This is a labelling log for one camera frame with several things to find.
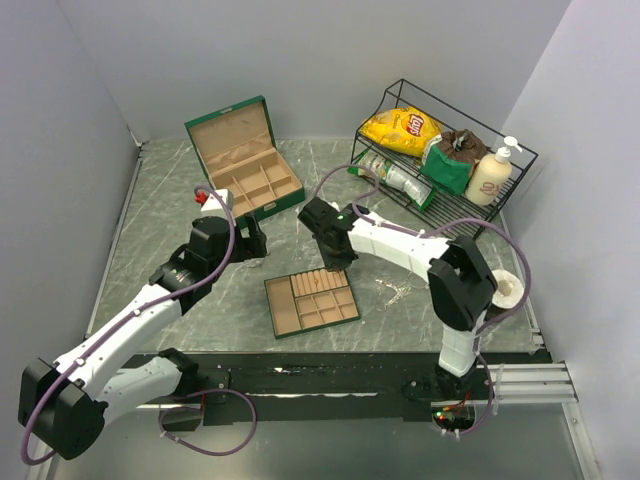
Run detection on green jewelry tray insert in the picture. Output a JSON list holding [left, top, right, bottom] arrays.
[[264, 268, 360, 339]]

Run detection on silver pearl bangle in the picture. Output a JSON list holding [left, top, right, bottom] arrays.
[[243, 258, 265, 269]]

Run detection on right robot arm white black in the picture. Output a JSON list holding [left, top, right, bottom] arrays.
[[298, 197, 497, 399]]

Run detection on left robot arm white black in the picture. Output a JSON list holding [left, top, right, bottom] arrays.
[[18, 214, 267, 466]]

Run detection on green jewelry box open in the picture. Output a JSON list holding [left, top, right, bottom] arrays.
[[185, 95, 306, 228]]

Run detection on green white snack bag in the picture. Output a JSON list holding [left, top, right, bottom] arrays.
[[347, 149, 435, 211]]

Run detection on yellow Lays chips bag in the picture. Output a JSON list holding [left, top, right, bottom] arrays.
[[359, 107, 442, 158]]

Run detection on green brown paper bag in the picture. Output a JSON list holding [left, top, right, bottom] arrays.
[[420, 129, 487, 195]]

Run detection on white tape roll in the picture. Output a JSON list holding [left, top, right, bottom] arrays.
[[486, 269, 524, 321]]

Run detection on cream lotion pump bottle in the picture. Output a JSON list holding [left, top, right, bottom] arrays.
[[464, 136, 523, 206]]

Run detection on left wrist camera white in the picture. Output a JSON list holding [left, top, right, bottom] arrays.
[[194, 189, 234, 218]]

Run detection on silver chain necklace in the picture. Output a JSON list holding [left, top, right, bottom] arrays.
[[373, 278, 416, 312]]

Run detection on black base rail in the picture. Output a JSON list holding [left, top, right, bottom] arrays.
[[119, 349, 551, 426]]

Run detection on black wire shelf rack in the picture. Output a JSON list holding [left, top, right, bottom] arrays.
[[349, 79, 538, 238]]

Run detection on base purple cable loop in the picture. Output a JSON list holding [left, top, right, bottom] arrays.
[[158, 388, 257, 455]]

